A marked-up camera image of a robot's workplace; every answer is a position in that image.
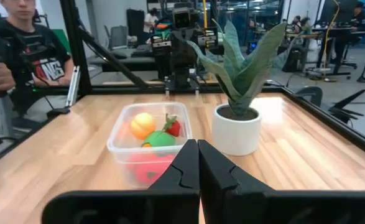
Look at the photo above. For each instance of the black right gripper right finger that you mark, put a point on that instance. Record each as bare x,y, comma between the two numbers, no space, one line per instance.
232,202

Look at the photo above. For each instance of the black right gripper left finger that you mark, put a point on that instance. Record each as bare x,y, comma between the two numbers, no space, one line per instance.
169,202

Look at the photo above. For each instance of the green toy fruit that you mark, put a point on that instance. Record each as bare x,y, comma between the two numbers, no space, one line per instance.
158,140

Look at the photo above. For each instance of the red toy strawberry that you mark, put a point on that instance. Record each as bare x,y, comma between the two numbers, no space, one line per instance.
173,128

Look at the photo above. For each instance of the pink orange toy peach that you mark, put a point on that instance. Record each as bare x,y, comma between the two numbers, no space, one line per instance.
142,126

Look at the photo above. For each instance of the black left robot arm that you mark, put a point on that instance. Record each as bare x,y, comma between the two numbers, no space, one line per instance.
182,79

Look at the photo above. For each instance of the clear plastic tupperware container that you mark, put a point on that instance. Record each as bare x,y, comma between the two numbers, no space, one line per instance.
120,124

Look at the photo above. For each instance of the pink red toy fruit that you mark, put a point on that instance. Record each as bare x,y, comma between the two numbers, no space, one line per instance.
145,169

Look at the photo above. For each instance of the person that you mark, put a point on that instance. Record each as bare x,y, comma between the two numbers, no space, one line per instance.
39,46
359,18
297,23
150,23

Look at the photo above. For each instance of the black cabinet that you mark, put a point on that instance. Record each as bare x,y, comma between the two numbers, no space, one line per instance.
135,25

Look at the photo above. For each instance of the white round plant pot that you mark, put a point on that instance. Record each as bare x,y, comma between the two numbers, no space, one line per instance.
236,137

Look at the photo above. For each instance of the gray office chair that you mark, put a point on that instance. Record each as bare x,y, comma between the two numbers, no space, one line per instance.
118,37

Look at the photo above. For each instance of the green snake plant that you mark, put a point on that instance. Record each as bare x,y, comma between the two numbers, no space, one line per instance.
247,71

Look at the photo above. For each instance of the silver aluminium bar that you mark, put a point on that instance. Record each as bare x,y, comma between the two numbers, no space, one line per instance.
73,87

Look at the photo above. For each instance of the black curved chair part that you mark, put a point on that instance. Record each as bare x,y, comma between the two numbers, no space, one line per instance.
309,93

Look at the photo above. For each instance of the black chair base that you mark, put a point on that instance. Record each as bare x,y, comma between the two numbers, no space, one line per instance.
344,107

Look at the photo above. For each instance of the black office desk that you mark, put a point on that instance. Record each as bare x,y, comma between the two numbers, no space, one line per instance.
337,31

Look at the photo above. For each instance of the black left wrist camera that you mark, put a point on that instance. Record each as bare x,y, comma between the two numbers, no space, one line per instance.
181,18

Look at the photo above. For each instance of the yellow vertical post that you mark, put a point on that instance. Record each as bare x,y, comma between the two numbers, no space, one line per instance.
205,14

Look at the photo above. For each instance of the black diagonal frame brace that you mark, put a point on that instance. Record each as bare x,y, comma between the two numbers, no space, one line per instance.
113,59

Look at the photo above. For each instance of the black frame post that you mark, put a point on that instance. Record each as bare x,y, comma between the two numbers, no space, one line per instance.
73,46

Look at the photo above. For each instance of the black bracket foot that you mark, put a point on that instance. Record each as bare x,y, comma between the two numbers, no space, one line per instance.
58,112

